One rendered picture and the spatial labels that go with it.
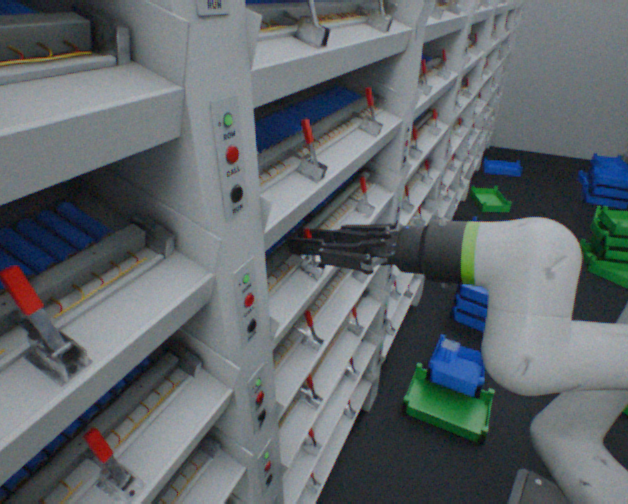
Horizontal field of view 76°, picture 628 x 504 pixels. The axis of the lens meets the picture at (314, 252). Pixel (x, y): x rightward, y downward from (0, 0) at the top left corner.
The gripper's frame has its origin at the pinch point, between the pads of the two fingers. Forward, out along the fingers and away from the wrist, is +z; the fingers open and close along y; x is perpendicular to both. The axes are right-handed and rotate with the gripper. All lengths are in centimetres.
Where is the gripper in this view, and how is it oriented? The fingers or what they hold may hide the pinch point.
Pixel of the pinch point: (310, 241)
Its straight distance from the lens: 71.3
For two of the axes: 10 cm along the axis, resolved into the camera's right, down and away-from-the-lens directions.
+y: 4.5, -4.8, 7.5
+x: -1.7, -8.7, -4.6
